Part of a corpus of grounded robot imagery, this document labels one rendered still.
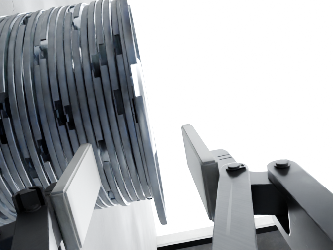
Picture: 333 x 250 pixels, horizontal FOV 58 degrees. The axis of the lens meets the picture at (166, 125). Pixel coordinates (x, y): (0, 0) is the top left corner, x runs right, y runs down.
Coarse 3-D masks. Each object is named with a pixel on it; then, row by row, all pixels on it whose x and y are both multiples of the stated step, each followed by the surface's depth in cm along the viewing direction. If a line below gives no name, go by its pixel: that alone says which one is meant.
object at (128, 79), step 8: (120, 16) 34; (120, 24) 33; (120, 32) 32; (120, 40) 32; (128, 72) 31; (128, 80) 31; (128, 88) 31; (136, 120) 33; (136, 128) 31; (144, 160) 33; (144, 168) 34
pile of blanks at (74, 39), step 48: (96, 0) 39; (0, 48) 32; (48, 48) 32; (96, 48) 36; (0, 96) 30; (48, 96) 30; (96, 96) 31; (0, 144) 31; (48, 144) 31; (96, 144) 35; (0, 192) 33; (144, 192) 37
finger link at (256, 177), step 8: (216, 152) 16; (224, 152) 16; (224, 160) 15; (232, 160) 15; (256, 176) 13; (264, 176) 12; (256, 184) 12; (264, 184) 12; (272, 184) 12; (256, 192) 12; (264, 192) 12; (272, 192) 12; (256, 200) 12; (264, 200) 12; (272, 200) 12; (280, 200) 12; (256, 208) 12; (264, 208) 12; (272, 208) 12; (280, 208) 12
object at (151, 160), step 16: (128, 16) 26; (128, 32) 25; (128, 48) 24; (128, 64) 24; (144, 80) 52; (144, 96) 32; (144, 112) 24; (144, 128) 24; (144, 144) 24; (160, 176) 48; (160, 192) 27; (160, 208) 28
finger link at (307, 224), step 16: (288, 160) 12; (272, 176) 12; (288, 176) 11; (304, 176) 11; (288, 192) 10; (304, 192) 10; (320, 192) 10; (288, 208) 10; (304, 208) 9; (320, 208) 9; (288, 224) 12; (304, 224) 9; (320, 224) 8; (288, 240) 11; (304, 240) 9; (320, 240) 8
